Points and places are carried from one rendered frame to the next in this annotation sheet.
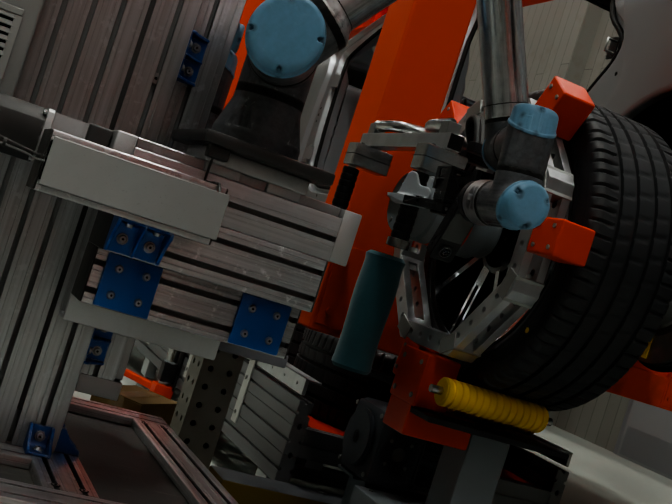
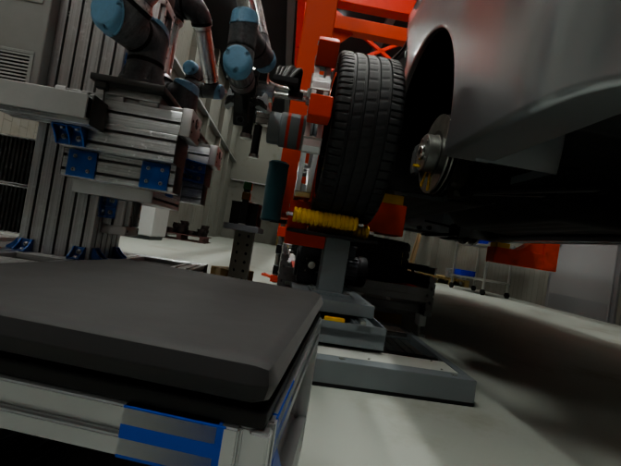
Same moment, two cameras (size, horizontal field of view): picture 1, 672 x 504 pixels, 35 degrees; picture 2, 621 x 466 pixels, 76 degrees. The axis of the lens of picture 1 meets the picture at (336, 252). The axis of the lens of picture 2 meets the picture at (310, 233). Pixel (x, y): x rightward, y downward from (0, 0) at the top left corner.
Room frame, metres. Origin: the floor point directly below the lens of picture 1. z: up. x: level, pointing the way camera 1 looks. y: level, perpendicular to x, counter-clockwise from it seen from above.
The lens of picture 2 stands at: (0.71, -0.83, 0.41)
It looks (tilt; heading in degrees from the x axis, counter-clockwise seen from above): 1 degrees up; 19
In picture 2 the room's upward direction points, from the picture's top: 9 degrees clockwise
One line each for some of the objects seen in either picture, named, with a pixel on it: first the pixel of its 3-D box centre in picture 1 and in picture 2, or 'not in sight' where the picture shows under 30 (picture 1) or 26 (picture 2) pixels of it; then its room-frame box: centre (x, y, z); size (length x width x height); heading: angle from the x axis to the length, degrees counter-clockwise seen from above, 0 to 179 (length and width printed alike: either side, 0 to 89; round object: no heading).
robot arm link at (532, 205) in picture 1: (512, 202); (238, 66); (1.63, -0.24, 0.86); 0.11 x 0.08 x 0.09; 22
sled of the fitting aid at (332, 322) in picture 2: not in sight; (325, 317); (2.25, -0.43, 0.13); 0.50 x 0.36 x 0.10; 22
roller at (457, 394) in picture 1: (492, 405); (325, 219); (2.14, -0.40, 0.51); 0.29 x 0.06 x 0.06; 112
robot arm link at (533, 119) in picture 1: (525, 143); (245, 34); (1.65, -0.23, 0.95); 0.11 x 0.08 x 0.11; 4
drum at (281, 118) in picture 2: (445, 216); (294, 131); (2.18, -0.19, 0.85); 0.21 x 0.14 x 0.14; 112
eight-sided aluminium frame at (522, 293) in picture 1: (473, 226); (310, 134); (2.21, -0.26, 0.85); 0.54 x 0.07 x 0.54; 22
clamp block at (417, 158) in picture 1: (439, 161); (261, 91); (1.97, -0.13, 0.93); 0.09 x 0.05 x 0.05; 112
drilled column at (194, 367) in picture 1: (197, 420); (238, 269); (2.65, 0.20, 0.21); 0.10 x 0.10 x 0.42; 22
